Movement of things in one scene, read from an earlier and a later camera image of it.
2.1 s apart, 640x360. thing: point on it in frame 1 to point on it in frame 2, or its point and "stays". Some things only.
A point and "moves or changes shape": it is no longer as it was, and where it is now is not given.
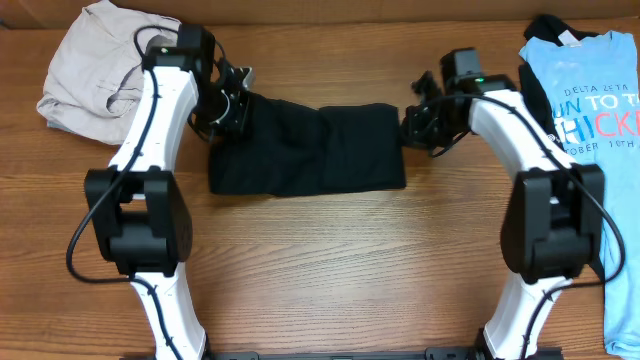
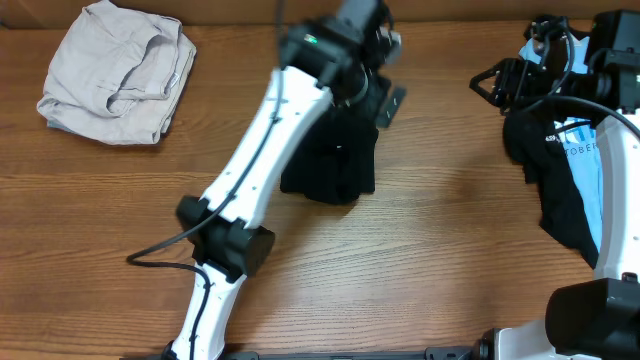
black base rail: (438, 353) stays
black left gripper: (236, 127) to (367, 105)
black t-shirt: (293, 150) moves or changes shape
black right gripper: (413, 134) to (506, 71)
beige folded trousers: (93, 82) stays
